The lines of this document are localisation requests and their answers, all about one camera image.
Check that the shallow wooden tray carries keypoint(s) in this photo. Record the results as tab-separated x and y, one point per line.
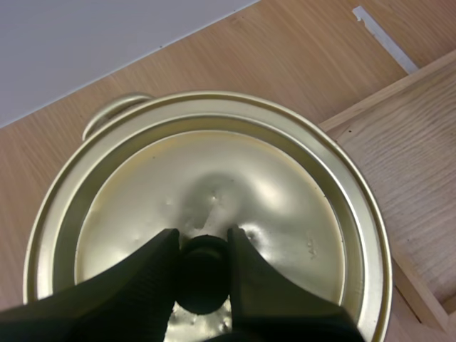
399	171

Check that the gold lid with black knob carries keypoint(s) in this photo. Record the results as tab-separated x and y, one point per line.
213	178

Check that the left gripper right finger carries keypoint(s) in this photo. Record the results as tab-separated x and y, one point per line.
270	295

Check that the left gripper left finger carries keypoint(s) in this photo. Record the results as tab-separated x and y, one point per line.
117	295

